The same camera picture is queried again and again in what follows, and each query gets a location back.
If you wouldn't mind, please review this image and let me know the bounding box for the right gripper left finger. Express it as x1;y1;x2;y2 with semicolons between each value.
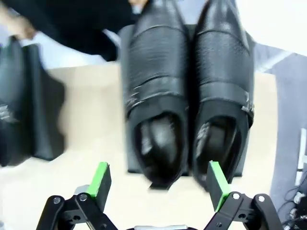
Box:
37;161;116;230

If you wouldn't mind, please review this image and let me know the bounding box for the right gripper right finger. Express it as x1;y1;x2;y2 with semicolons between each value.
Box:
203;160;283;230

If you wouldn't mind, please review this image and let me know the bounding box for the black buckle strap shoe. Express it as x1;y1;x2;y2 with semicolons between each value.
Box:
121;0;190;191
191;0;255;192

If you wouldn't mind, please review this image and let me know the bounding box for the black shoe stand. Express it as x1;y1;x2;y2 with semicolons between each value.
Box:
119;23;244;178
23;44;67;161

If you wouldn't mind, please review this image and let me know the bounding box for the person in black t-shirt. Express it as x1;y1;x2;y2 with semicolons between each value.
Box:
35;0;146;62

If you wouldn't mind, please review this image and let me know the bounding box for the person's right hand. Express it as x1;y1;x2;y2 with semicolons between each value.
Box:
0;9;37;41

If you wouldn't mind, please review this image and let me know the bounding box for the person's left hand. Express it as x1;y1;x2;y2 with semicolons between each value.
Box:
129;0;154;7

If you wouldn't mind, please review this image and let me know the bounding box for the white metal floor bar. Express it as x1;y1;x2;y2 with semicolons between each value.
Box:
295;128;307;185

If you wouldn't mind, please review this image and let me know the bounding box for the white side table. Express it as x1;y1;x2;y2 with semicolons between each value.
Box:
236;0;307;58

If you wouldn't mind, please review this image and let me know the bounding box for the black floor cable bundle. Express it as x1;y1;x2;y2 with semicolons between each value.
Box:
279;184;307;230

